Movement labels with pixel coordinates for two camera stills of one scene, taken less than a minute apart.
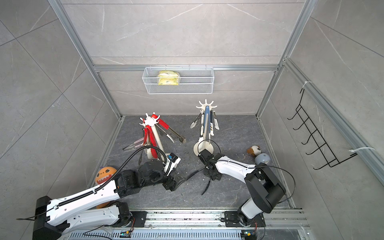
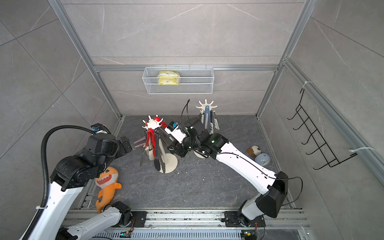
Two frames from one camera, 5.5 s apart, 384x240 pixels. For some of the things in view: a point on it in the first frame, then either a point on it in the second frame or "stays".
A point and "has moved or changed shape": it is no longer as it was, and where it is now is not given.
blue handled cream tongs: (207, 124) stays
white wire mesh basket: (179, 80) stays
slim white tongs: (215, 122) stays
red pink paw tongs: (138, 143) stays
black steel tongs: (206, 187) -> (158, 163)
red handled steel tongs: (163, 126) has moved or changed shape
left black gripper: (169, 185) -> (125, 142)
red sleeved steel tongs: (149, 140) stays
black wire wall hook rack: (331, 159) stays
